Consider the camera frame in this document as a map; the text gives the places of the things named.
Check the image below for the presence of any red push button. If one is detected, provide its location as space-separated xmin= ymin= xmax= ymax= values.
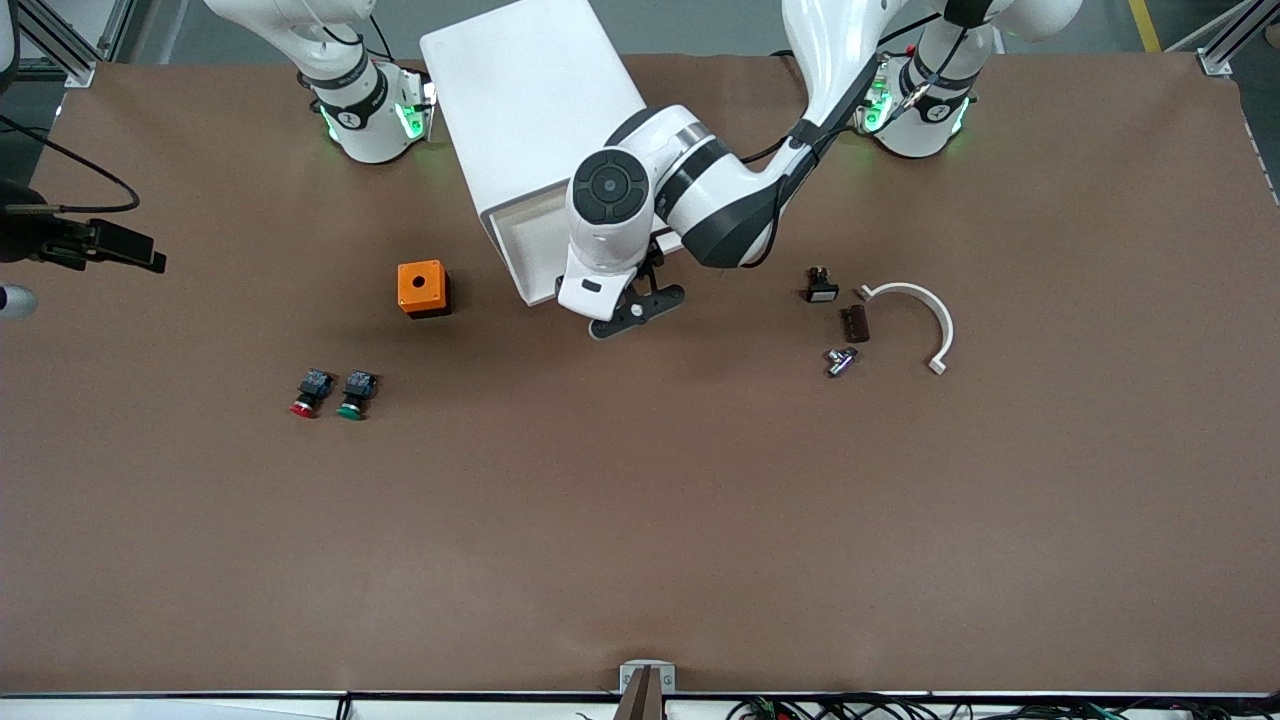
xmin=289 ymin=368 xmax=334 ymax=419

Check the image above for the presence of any green push button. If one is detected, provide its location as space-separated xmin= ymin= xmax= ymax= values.
xmin=336 ymin=370 xmax=379 ymax=421

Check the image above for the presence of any brown table mat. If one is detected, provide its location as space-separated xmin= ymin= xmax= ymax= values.
xmin=0 ymin=50 xmax=1280 ymax=696

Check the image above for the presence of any white semicircular pipe clamp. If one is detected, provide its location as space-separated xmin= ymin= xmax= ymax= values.
xmin=858 ymin=282 xmax=956 ymax=376

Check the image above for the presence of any aluminium frame profile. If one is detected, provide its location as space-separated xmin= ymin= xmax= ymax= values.
xmin=15 ymin=0 xmax=151 ymax=86
xmin=1165 ymin=0 xmax=1280 ymax=76

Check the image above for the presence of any orange button enclosure box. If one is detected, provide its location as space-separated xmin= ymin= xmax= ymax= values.
xmin=396 ymin=260 xmax=451 ymax=319

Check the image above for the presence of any grey metal edge bracket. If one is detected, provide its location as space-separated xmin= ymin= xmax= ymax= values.
xmin=619 ymin=660 xmax=677 ymax=696

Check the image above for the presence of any brown wedge post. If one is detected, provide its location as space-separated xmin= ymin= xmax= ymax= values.
xmin=612 ymin=668 xmax=664 ymax=720

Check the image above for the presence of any white table edge rail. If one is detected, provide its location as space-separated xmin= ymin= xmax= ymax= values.
xmin=0 ymin=690 xmax=1280 ymax=720

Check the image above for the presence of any black cable bundle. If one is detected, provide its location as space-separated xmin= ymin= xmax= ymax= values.
xmin=725 ymin=693 xmax=1280 ymax=720

